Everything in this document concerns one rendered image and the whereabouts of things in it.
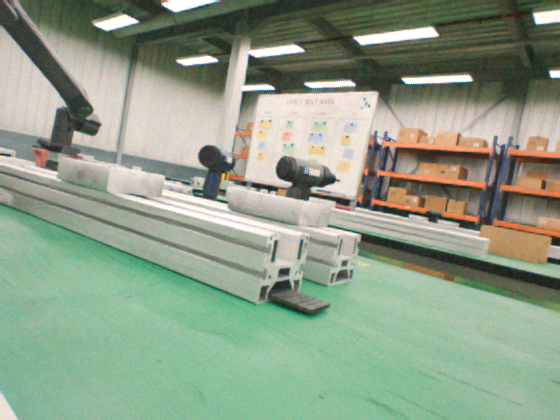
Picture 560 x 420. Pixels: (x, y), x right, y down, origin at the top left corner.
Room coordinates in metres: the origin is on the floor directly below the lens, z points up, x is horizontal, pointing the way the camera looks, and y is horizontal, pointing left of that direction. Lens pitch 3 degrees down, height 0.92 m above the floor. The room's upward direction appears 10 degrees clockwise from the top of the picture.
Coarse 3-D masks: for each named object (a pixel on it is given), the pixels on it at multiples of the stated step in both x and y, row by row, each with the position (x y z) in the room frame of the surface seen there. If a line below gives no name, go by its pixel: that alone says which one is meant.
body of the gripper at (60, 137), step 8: (56, 128) 1.15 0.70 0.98; (64, 128) 1.15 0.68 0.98; (56, 136) 1.15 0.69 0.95; (64, 136) 1.15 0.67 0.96; (72, 136) 1.18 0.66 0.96; (40, 144) 1.14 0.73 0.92; (48, 144) 1.12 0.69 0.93; (56, 144) 1.13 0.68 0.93; (64, 144) 1.16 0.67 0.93; (80, 152) 1.20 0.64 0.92
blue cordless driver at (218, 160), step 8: (200, 152) 0.98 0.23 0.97; (208, 152) 0.98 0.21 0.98; (216, 152) 0.98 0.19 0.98; (224, 152) 1.02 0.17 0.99; (200, 160) 0.98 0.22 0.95; (208, 160) 0.98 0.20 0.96; (216, 160) 0.98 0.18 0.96; (224, 160) 1.01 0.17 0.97; (232, 160) 1.07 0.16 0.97; (216, 168) 1.01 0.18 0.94; (224, 168) 1.05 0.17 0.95; (232, 168) 1.10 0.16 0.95; (208, 176) 1.01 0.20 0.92; (216, 176) 1.02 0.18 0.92; (208, 184) 1.00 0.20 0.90; (216, 184) 1.02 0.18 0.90; (208, 192) 1.00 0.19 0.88; (216, 192) 1.03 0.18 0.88
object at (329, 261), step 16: (208, 208) 0.76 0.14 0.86; (224, 208) 0.74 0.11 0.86; (272, 224) 0.67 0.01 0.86; (288, 224) 0.66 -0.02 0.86; (320, 240) 0.63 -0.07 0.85; (336, 240) 0.61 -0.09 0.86; (352, 240) 0.67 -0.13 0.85; (320, 256) 0.62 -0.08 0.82; (336, 256) 0.61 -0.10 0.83; (352, 256) 0.67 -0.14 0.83; (304, 272) 0.63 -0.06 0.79; (320, 272) 0.61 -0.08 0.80; (336, 272) 0.62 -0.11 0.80; (352, 272) 0.69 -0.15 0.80
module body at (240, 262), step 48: (0, 192) 0.83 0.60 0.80; (48, 192) 0.72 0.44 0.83; (96, 192) 0.64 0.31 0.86; (96, 240) 0.63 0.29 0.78; (144, 240) 0.56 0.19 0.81; (192, 240) 0.51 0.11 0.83; (240, 240) 0.48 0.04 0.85; (288, 240) 0.52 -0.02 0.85; (240, 288) 0.46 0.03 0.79; (288, 288) 0.51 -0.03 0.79
